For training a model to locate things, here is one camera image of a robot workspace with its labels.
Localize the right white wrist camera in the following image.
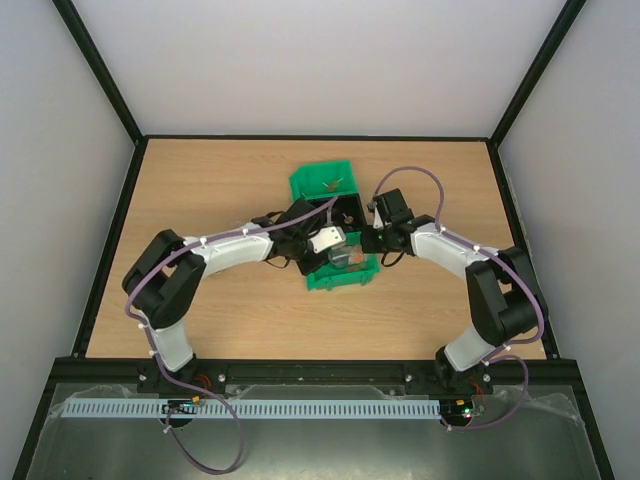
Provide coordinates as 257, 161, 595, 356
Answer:
368, 200, 392, 230

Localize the silver metal scoop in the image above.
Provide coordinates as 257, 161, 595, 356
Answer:
328, 245, 364, 269

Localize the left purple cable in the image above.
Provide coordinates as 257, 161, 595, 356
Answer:
123, 197, 336, 472

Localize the black aluminium frame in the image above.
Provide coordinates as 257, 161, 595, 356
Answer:
14, 1, 613, 479

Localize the green bin with square lollipops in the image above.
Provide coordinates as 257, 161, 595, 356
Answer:
289, 160, 359, 200

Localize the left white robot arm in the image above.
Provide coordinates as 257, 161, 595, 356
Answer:
122, 199, 345, 387

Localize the white slotted cable duct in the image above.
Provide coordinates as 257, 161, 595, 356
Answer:
61, 398, 441, 420

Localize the black bin with swirl lollipops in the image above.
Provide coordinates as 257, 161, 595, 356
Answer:
292, 194, 365, 234

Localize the green bin with gummy candies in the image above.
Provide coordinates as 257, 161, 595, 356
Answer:
306, 232, 380, 291

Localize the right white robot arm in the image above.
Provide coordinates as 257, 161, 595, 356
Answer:
361, 189, 547, 392

